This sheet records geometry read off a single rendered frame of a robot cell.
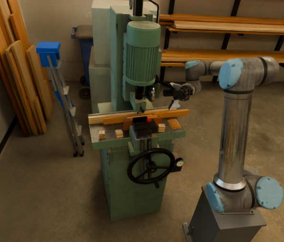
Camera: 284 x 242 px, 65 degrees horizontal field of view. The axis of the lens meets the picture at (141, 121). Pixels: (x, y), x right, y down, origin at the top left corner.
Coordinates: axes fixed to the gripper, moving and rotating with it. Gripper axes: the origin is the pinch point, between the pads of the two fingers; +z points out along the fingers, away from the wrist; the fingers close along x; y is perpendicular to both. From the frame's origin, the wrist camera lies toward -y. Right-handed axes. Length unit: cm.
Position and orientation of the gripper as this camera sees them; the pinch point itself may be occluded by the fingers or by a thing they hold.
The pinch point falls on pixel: (167, 96)
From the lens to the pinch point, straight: 126.5
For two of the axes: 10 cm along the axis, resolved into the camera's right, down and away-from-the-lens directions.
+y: 8.3, 1.7, -5.3
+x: 0.1, 9.5, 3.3
